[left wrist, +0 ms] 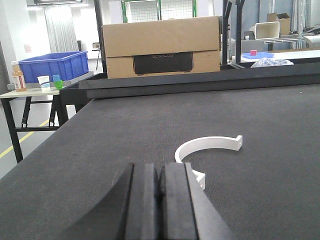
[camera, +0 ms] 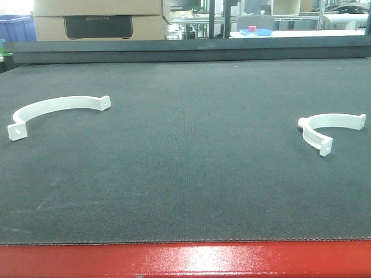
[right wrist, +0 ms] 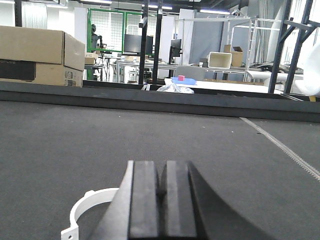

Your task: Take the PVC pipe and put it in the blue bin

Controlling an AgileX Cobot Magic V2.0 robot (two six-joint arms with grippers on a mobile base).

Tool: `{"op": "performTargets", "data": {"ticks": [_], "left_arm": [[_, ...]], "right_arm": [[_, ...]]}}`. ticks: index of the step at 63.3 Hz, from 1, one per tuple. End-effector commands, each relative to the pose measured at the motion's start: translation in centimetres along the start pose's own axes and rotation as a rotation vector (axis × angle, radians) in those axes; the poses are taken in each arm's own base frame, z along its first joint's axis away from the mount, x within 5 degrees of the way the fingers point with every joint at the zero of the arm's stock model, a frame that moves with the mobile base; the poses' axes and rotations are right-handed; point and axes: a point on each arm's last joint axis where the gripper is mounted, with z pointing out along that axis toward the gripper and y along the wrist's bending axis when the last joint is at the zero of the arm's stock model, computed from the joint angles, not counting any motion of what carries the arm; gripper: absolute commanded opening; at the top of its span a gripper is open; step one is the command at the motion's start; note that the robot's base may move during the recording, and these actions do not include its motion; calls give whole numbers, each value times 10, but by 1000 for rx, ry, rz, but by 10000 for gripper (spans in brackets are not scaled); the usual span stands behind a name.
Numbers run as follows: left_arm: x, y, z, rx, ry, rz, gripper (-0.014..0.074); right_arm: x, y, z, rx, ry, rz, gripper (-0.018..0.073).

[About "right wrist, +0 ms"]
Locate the grey office chair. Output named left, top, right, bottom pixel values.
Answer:
left=174, top=65, right=206, bottom=81

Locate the black raised table edge board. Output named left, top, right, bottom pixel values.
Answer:
left=0, top=81, right=320, bottom=123

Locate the black computer monitor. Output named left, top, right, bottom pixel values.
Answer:
left=123, top=34, right=153, bottom=55

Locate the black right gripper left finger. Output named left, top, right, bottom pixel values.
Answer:
left=89, top=160, right=160, bottom=240

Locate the lower cardboard box black label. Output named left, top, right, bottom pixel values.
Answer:
left=0, top=59, right=83, bottom=88

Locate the blue tray with red cube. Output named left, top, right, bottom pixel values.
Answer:
left=171, top=75, right=197, bottom=86

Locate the white plastic bin on table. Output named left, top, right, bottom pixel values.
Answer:
left=207, top=52, right=232, bottom=69

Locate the upper cardboard box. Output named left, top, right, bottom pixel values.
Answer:
left=0, top=26, right=85, bottom=71

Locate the crumpled clear plastic bag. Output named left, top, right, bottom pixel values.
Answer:
left=156, top=83, right=194, bottom=94

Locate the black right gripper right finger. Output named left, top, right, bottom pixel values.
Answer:
left=160, top=160, right=273, bottom=240

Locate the white PVC pipe clamp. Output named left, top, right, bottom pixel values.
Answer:
left=60, top=187, right=119, bottom=240

